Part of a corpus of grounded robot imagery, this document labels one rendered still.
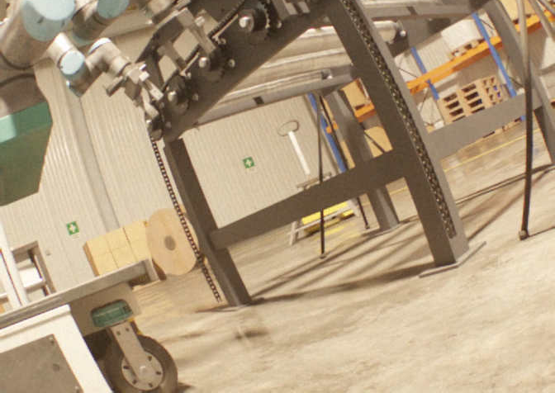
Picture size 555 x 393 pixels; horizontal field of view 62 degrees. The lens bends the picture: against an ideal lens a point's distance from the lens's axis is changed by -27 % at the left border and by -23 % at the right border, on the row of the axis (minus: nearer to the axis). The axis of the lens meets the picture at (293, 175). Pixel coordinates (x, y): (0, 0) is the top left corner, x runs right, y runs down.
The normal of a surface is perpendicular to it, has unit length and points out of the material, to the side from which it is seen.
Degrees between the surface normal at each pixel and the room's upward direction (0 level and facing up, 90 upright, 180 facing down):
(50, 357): 90
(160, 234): 90
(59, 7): 95
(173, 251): 90
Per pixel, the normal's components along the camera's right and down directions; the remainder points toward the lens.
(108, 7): -0.22, 0.50
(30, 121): 0.50, -0.25
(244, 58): -0.75, 0.29
